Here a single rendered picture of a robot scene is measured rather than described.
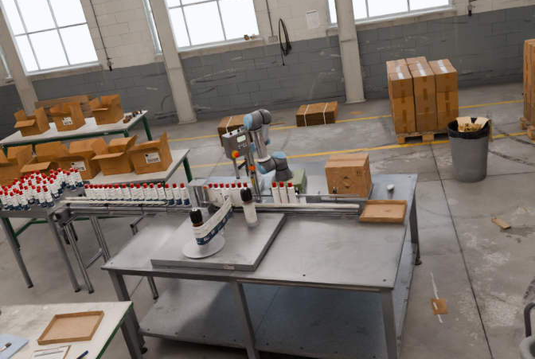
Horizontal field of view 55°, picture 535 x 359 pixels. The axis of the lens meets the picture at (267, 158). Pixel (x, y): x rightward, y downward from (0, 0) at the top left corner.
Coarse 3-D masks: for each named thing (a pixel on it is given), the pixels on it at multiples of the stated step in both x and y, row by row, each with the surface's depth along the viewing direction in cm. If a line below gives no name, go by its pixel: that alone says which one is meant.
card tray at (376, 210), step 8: (368, 200) 387; (376, 200) 385; (384, 200) 383; (392, 200) 380; (400, 200) 378; (368, 208) 383; (376, 208) 381; (384, 208) 379; (392, 208) 376; (400, 208) 374; (368, 216) 372; (376, 216) 370; (384, 216) 368; (392, 216) 366; (400, 216) 364
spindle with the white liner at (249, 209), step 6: (240, 192) 372; (246, 192) 369; (246, 198) 371; (246, 204) 373; (252, 204) 374; (246, 210) 374; (252, 210) 375; (246, 216) 377; (252, 216) 376; (252, 222) 378; (258, 222) 383
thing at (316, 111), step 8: (312, 104) 872; (320, 104) 864; (328, 104) 857; (336, 104) 849; (304, 112) 840; (312, 112) 834; (320, 112) 823; (328, 112) 820; (336, 112) 843; (296, 120) 838; (304, 120) 835; (312, 120) 836; (320, 120) 830; (328, 120) 827
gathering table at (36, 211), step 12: (72, 192) 511; (84, 192) 513; (0, 204) 505; (36, 204) 500; (60, 204) 488; (0, 216) 493; (12, 216) 486; (24, 216) 480; (36, 216) 475; (48, 216) 469; (12, 240) 509; (60, 240) 485; (60, 252) 489; (108, 252) 547; (24, 264) 522; (24, 276) 524; (72, 276) 499
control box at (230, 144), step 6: (234, 132) 400; (240, 132) 398; (222, 138) 398; (228, 138) 392; (234, 138) 395; (246, 138) 401; (228, 144) 394; (234, 144) 396; (228, 150) 397; (234, 150) 397; (240, 150) 400; (246, 150) 403; (228, 156) 401; (234, 156) 398; (240, 156) 402
